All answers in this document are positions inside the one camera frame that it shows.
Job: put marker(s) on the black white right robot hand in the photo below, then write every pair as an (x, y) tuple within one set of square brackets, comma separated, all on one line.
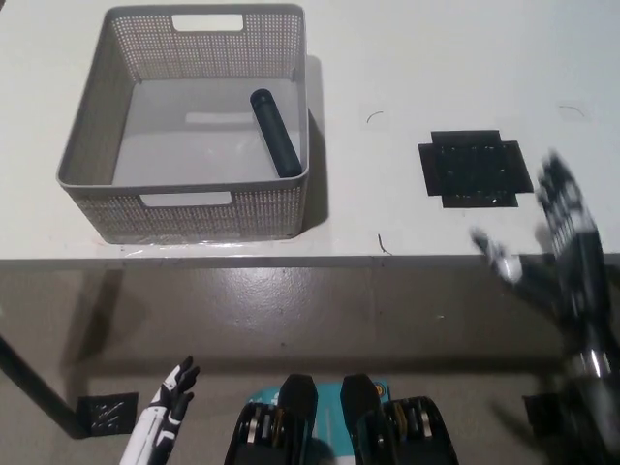
[(579, 271)]

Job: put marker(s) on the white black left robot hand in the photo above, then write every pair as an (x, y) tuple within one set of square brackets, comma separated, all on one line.
[(155, 426)]

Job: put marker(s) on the black table foot plate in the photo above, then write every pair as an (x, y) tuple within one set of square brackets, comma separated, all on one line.
[(109, 412)]

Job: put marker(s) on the black metal table leg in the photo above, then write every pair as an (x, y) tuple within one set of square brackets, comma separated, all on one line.
[(34, 382)]

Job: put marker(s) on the black tape patch mat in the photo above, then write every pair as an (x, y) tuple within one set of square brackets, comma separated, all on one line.
[(474, 169)]

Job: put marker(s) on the black teal robot torso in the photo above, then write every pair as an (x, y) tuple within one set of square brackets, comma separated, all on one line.
[(300, 416)]

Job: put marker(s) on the clear adhesive tape strip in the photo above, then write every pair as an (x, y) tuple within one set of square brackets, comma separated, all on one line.
[(194, 246)]

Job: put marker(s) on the grey perforated plastic basket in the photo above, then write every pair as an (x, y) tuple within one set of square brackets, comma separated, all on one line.
[(169, 145)]

